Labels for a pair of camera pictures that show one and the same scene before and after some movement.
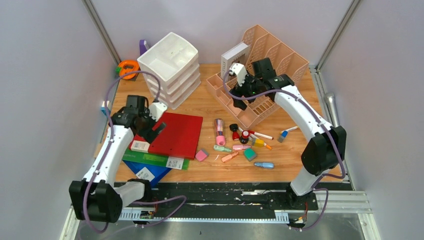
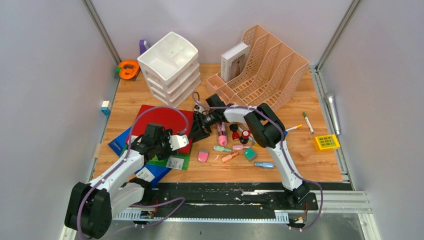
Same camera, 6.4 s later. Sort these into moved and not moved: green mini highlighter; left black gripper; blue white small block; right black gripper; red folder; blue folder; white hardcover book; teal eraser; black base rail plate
Moved: left black gripper; red folder; right black gripper
Not moved: white hardcover book; blue folder; blue white small block; teal eraser; black base rail plate; green mini highlighter
